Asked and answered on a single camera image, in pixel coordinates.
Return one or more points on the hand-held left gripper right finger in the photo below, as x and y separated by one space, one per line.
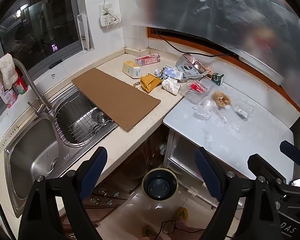
210 175

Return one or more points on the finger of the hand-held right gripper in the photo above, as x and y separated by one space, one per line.
291 152
262 166

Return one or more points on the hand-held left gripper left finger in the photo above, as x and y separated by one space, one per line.
95 170

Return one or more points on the black trash bin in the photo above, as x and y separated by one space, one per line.
160 185

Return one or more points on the blue white carton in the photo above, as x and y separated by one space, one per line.
173 73

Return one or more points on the silver snack bag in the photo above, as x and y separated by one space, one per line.
190 66

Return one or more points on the black spotted wrapper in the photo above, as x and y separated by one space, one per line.
159 72

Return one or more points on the pink strawberry carton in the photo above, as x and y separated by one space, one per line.
148 59

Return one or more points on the yellow slipper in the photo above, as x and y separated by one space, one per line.
148 230
181 213

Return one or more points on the steel bowls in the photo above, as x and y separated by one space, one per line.
100 118

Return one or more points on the clear packet with white item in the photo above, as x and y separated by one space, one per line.
242 111

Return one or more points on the steel double sink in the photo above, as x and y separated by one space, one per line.
32 150

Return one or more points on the clear crumpled plastic wrapper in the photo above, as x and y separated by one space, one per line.
207 108

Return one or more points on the tan loofah scrubber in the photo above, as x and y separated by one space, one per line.
221 99

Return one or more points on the brown cardboard sheet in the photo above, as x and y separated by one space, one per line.
115 95

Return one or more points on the clear bag with red packet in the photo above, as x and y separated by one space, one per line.
197 90

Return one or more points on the small green box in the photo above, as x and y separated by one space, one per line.
218 78

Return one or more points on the white crumpled paper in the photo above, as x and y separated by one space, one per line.
170 85

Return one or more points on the brown yellow paper bag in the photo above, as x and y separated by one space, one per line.
150 82

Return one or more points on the yellow white carton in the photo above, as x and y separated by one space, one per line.
132 69

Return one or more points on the red green bottle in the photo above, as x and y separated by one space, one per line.
20 87

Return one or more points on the steel kitchen faucet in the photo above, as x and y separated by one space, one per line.
27 80

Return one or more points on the white cloth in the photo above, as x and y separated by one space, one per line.
7 72

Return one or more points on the white power strip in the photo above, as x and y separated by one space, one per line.
110 20

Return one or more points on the translucent plastic sheet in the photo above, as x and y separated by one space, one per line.
215 10

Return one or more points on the orange wooden frame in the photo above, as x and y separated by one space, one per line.
252 67

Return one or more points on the white wall rack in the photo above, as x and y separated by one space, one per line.
83 32

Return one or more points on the white wall socket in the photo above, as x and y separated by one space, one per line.
105 8

